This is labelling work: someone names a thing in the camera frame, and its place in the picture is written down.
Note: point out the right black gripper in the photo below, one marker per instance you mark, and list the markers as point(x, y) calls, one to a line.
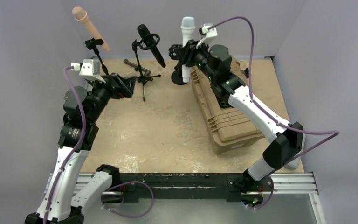
point(186, 53)

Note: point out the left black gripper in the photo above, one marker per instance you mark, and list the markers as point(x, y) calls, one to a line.
point(125, 85)

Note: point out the white microphone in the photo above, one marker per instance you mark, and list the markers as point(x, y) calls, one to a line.
point(187, 29)

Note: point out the black microphone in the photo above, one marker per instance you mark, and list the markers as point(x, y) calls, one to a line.
point(151, 41)

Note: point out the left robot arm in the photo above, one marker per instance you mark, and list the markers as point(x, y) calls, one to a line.
point(61, 204)

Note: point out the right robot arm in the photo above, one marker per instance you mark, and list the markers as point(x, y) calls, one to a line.
point(285, 138)

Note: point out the black tripod microphone stand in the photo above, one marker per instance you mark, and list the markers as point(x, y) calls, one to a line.
point(142, 78)

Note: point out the black clip microphone stand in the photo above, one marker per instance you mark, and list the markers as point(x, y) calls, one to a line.
point(92, 44)

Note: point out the beige microphone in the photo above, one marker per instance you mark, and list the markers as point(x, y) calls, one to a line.
point(82, 16)

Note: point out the grey metal tube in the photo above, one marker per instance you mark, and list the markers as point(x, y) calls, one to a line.
point(145, 71)

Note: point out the tan hard plastic case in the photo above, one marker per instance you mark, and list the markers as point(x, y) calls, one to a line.
point(228, 128)

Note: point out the black round base shock-mount stand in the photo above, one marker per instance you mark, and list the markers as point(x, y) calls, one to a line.
point(181, 74)

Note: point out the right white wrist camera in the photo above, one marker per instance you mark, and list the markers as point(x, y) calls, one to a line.
point(208, 34)

